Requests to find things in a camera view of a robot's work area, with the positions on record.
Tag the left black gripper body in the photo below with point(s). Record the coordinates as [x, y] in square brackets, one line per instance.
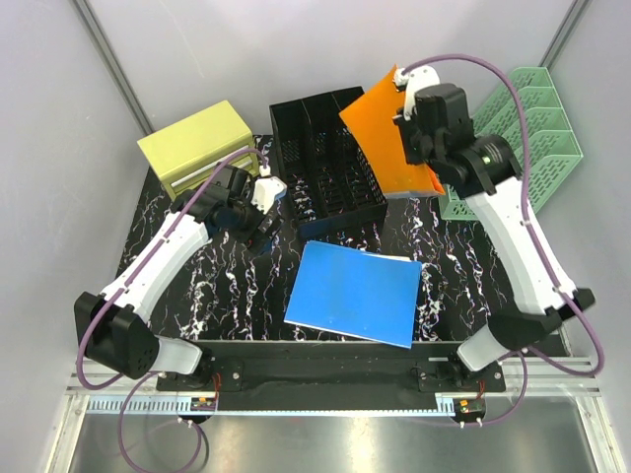
[245, 222]

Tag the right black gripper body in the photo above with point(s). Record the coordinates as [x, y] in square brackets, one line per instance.
[417, 147]

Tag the yellow-green drawer cabinet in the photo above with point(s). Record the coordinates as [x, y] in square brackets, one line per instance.
[183, 154]

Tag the orange folder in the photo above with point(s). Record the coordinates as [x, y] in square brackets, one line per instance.
[369, 120]

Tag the black magazine file holder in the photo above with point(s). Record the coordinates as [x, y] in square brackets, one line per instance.
[331, 186]

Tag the blue folder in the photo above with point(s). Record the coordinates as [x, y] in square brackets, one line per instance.
[356, 293]

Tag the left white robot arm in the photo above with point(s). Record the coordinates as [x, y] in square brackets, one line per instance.
[113, 326]

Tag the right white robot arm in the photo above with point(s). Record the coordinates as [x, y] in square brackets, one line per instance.
[488, 177]

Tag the black marble desk mat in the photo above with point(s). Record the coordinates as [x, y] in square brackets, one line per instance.
[225, 293]

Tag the green mesh file organizer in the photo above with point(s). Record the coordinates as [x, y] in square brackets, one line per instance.
[554, 149]

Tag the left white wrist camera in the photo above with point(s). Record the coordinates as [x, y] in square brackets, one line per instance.
[266, 191]

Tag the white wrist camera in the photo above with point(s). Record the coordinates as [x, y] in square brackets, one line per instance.
[266, 191]
[412, 82]

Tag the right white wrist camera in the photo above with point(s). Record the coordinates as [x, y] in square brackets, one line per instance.
[412, 82]

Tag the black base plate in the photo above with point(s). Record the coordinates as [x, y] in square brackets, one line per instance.
[235, 366]

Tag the aluminium frame rail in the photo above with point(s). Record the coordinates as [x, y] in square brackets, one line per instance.
[543, 421]

